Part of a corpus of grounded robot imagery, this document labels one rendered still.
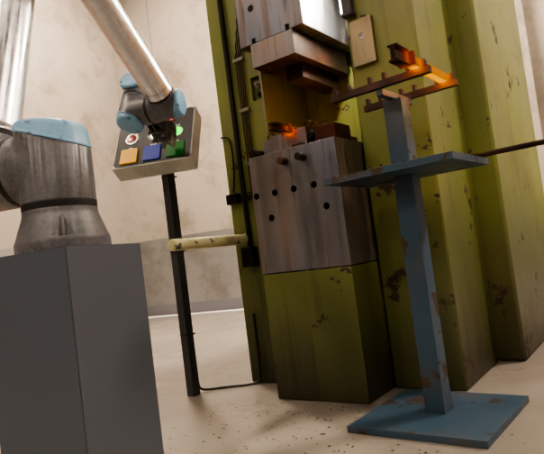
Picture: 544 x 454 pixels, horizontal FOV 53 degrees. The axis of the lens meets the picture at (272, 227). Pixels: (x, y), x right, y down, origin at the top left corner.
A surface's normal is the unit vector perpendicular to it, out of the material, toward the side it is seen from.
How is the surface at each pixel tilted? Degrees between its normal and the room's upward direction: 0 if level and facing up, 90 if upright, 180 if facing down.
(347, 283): 90
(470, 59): 90
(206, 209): 90
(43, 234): 70
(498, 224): 90
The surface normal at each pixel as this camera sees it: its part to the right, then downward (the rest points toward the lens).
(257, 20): -0.58, 0.04
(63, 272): -0.40, 0.00
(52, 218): 0.10, -0.40
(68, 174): 0.58, -0.11
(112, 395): 0.91, -0.14
